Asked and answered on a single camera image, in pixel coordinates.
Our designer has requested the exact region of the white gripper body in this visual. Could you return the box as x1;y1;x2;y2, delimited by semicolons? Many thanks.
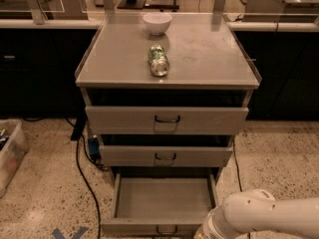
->
193;205;241;239

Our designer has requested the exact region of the grey bottom drawer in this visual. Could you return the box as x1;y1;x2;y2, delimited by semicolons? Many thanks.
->
101;173;217;238

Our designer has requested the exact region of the grey drawer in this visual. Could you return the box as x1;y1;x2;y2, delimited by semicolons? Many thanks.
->
100;134;232;167
101;173;217;238
86;89;248;135

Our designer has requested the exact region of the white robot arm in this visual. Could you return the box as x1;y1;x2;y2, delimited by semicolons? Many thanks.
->
193;189;319;239

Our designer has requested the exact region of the grey middle drawer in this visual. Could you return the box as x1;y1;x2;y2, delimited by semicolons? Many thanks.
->
100;134;232;167

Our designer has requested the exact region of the grey metal drawer cabinet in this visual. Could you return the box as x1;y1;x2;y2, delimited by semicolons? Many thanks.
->
74;11;262;184

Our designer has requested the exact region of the grey top drawer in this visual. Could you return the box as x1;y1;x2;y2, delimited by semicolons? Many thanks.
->
86;89;248;135

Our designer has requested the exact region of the blue power adapter box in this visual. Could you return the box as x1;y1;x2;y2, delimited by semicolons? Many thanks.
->
88;136;100;156

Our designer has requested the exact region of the blue tape cross marker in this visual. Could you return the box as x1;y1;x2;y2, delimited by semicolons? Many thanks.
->
51;226;90;239

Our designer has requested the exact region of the green soda can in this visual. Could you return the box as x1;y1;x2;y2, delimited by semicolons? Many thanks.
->
148;45;170;77

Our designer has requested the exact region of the white ceramic bowl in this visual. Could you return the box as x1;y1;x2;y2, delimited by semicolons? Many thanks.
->
143;12;172;36

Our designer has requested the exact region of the clear plastic storage bin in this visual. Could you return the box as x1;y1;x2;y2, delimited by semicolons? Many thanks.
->
0;119;29;197

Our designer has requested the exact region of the black monitor stand base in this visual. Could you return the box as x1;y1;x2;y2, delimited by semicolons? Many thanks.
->
118;0;147;10

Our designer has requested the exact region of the black cable left floor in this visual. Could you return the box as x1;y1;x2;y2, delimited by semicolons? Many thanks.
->
65;118;102;239

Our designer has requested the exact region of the white counter ledge rail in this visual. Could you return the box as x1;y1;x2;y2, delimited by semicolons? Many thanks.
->
0;19;319;33

